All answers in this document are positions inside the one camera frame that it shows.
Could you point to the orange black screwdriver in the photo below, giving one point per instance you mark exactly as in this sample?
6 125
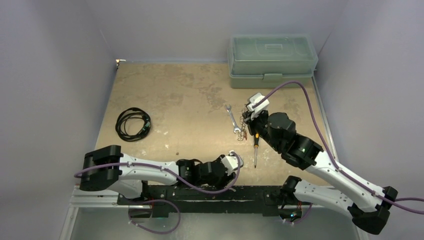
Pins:
256 145

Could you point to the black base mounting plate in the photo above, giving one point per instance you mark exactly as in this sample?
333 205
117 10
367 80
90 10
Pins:
268 200

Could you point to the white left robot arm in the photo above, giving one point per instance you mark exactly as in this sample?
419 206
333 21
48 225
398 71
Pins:
108 168

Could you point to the green plastic toolbox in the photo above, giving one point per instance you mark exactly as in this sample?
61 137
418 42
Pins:
264 61

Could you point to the grey key holder plate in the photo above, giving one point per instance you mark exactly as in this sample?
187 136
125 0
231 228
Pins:
243 134

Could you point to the aluminium frame rail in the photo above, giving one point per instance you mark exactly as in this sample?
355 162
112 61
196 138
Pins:
93 199

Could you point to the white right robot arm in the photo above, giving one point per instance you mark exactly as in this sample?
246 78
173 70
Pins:
351 195

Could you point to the silver open-end wrench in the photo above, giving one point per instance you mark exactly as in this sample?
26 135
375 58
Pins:
236 128

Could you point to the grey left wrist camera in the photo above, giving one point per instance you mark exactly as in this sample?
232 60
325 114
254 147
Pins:
232 162

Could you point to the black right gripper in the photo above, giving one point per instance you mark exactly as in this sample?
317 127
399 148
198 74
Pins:
251 118

